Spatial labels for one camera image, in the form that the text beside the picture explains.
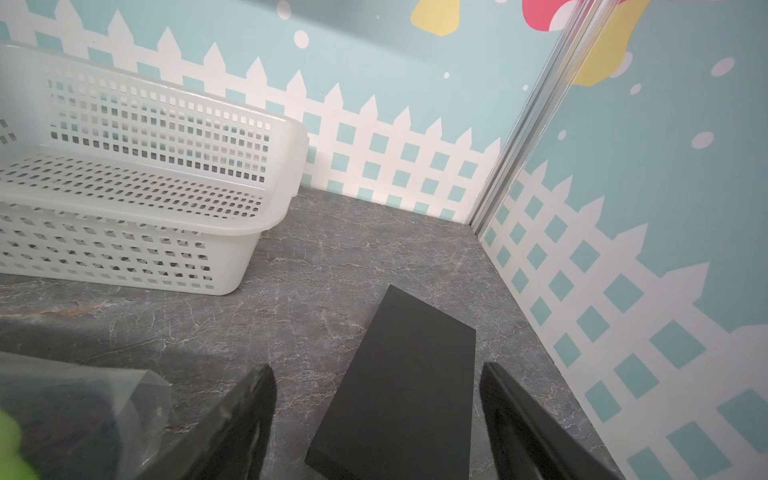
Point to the white plastic basket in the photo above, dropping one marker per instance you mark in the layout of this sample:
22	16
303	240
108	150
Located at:
111	178

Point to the clear zip top bag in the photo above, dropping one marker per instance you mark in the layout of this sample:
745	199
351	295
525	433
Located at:
82	422

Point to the black square pad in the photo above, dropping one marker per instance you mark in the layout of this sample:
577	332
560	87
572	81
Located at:
404	407

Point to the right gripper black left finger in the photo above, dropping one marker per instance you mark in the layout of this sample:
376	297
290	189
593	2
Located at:
231	441

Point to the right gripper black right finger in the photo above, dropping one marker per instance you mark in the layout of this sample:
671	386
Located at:
527	442

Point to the black long food stick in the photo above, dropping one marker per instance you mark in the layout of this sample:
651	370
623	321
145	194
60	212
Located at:
13	465

